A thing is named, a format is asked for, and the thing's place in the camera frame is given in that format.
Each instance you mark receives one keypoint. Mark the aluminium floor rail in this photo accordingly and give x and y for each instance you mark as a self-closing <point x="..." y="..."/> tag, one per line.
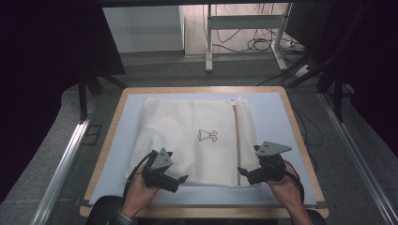
<point x="359" y="156"/>
<point x="59" y="175"/>

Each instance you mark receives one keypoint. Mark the white cabinet panel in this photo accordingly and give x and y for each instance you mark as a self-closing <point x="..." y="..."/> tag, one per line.
<point x="140" y="28"/>

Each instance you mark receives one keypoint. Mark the person's right hand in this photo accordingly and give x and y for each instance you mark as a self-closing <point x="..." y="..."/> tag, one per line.
<point x="287" y="190"/>

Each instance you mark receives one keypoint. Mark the white power strip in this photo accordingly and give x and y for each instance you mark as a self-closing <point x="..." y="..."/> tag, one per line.
<point x="303" y="71"/>

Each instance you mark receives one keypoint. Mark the black metal stand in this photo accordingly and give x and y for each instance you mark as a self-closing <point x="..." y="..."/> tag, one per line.
<point x="83" y="93"/>
<point x="338" y="90"/>

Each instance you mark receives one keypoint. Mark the person's left hand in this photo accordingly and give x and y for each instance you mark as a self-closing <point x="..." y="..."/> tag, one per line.
<point x="137" y="193"/>

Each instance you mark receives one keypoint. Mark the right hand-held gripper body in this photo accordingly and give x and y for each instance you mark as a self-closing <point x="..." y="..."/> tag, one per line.
<point x="269" y="168"/>

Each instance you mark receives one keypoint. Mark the white metal desk frame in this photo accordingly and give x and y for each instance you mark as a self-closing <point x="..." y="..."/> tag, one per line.
<point x="244" y="22"/>

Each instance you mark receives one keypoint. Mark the black floor plate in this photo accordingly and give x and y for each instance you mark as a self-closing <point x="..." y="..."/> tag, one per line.
<point x="92" y="134"/>

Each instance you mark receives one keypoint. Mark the dark curtain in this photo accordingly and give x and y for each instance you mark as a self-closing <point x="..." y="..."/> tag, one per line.
<point x="372" y="68"/>
<point x="37" y="78"/>

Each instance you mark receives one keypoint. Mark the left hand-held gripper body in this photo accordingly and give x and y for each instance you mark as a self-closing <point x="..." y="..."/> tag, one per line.
<point x="161" y="161"/>

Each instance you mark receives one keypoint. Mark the cream mesh laundry bag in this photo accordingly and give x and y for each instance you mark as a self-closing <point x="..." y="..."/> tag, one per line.
<point x="187" y="118"/>

